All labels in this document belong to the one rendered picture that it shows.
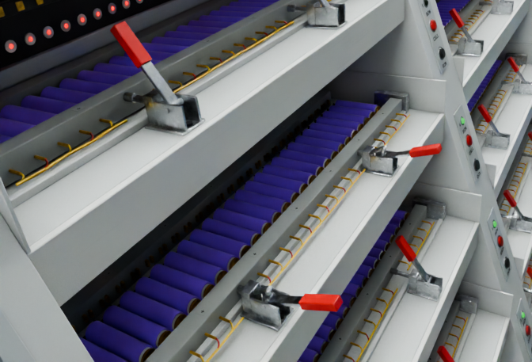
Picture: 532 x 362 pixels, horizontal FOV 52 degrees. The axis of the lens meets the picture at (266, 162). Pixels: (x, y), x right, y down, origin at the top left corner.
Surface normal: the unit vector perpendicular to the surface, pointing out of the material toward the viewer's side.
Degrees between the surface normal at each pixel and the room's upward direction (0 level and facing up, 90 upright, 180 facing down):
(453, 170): 90
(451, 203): 90
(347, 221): 19
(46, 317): 90
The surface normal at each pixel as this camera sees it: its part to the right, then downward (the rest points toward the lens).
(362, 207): -0.11, -0.86
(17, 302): 0.76, -0.11
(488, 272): -0.52, 0.47
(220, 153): 0.84, 0.18
